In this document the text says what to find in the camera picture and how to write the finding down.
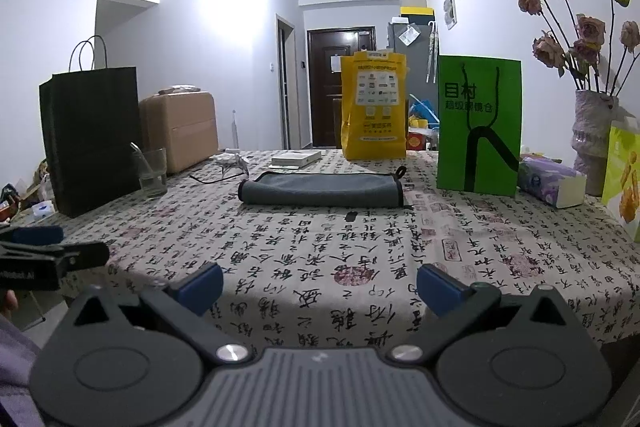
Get dark brown door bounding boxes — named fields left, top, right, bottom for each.
left=306, top=26, right=376, bottom=150

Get tan suitcase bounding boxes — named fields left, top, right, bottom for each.
left=138, top=85, right=219, bottom=174

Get white folded umbrella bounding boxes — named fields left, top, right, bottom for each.
left=425, top=21, right=439, bottom=84

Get yellow shopping bag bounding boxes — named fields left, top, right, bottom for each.
left=340, top=51, right=408, bottom=161

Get clutter of coloured packets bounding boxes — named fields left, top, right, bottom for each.
left=406, top=94, right=442, bottom=152

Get calligraphy printed tablecloth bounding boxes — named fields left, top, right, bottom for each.
left=10, top=149, right=640, bottom=358

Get grey refrigerator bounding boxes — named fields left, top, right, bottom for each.
left=387, top=20, right=440, bottom=118

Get person's grey clothing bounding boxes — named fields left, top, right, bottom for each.
left=0, top=314, right=45, bottom=427

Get green paper bag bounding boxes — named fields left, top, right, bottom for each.
left=436, top=55, right=522, bottom=198

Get black paper bag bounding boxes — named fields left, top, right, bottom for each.
left=39, top=35, right=143, bottom=219

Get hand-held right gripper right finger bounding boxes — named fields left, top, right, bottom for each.
left=390, top=264, right=571, bottom=362

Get white charger with cable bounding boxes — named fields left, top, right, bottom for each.
left=218, top=148, right=251, bottom=168

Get tissue pack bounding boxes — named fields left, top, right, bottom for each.
left=517, top=156, right=588, bottom=209

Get textured grey vase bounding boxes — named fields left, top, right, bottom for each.
left=571, top=89, right=619, bottom=196

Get grey towel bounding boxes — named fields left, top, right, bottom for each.
left=238, top=167, right=407, bottom=208

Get person's left hand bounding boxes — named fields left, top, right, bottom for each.
left=0, top=291, right=20, bottom=319

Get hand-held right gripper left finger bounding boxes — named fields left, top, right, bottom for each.
left=72, top=263, right=251, bottom=364

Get light green printed bag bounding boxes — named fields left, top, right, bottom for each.
left=601, top=117, right=640, bottom=243

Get stick in glass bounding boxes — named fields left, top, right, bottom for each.
left=130, top=142, right=153, bottom=180

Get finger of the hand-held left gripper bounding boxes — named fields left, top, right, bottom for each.
left=0, top=226, right=65, bottom=249
left=0, top=242, right=110, bottom=272

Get clear drinking glass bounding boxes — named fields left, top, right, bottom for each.
left=133, top=148, right=169, bottom=199

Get floor clutter pile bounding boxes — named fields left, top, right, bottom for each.
left=0, top=158, right=60, bottom=228

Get dried roses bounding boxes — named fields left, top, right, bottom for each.
left=515, top=0, right=640, bottom=98

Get eyeglasses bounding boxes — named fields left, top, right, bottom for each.
left=189, top=161, right=249, bottom=184

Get flat white box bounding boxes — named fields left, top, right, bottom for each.
left=268, top=151, right=322, bottom=170

